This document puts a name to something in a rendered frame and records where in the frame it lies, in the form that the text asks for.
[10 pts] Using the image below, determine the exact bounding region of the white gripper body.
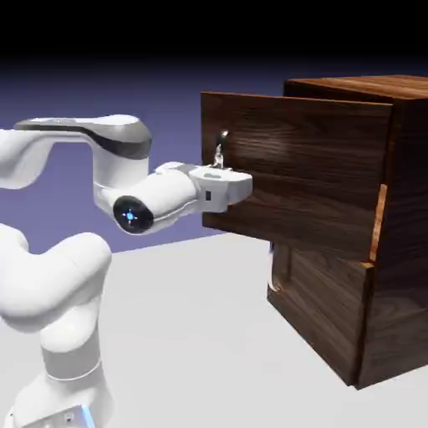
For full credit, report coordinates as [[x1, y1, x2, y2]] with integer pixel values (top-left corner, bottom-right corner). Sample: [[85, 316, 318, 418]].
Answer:
[[226, 169, 254, 206]]

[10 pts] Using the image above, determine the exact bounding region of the tall curved metal door handle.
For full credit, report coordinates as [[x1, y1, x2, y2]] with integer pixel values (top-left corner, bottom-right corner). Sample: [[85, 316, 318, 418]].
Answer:
[[206, 130, 235, 172]]

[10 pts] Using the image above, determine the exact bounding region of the large dark wood cabinet door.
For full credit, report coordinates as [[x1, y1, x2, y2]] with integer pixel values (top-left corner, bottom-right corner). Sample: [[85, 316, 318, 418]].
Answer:
[[200, 91, 394, 263]]

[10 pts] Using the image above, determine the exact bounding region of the small dark wood cabinet door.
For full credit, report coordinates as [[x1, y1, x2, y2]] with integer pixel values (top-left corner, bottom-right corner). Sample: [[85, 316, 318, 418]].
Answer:
[[267, 241, 375, 388]]

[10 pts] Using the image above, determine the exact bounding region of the dark wood cabinet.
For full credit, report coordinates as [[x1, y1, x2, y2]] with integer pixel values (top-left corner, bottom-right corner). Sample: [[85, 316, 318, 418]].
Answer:
[[267, 75, 428, 391]]

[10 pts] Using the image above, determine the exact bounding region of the short curved metal door handle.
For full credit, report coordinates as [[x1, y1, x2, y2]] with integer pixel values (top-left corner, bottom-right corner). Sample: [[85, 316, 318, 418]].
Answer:
[[267, 241, 280, 293]]

